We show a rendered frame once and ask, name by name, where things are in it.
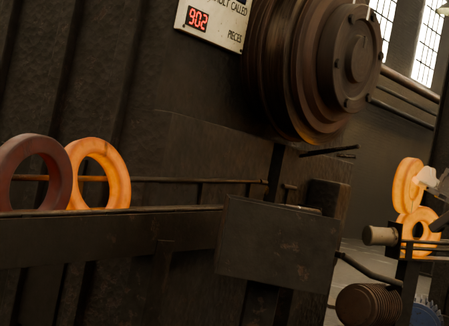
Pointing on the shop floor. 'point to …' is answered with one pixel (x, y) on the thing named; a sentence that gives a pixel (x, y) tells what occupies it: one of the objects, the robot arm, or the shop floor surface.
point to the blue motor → (425, 313)
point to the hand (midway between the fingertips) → (410, 179)
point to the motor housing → (368, 305)
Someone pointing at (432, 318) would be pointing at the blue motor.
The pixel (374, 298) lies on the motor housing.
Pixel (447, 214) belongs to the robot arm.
